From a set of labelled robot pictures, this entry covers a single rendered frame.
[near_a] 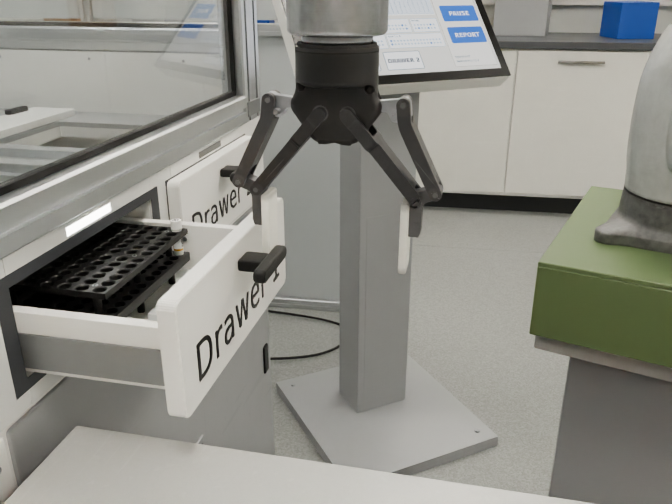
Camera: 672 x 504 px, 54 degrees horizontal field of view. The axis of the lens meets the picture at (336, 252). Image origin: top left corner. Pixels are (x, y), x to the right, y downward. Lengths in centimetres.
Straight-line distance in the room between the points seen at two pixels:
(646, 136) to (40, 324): 69
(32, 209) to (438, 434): 142
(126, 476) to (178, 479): 5
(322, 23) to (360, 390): 141
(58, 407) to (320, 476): 27
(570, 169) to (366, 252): 215
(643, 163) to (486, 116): 271
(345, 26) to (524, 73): 300
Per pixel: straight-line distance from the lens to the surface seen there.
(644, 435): 98
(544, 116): 359
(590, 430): 99
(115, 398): 81
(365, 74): 59
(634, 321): 81
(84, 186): 70
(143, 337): 58
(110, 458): 66
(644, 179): 88
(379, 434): 184
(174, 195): 86
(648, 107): 87
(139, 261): 70
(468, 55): 161
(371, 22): 58
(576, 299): 81
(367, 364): 183
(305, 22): 57
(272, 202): 66
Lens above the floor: 116
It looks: 22 degrees down
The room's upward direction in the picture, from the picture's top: straight up
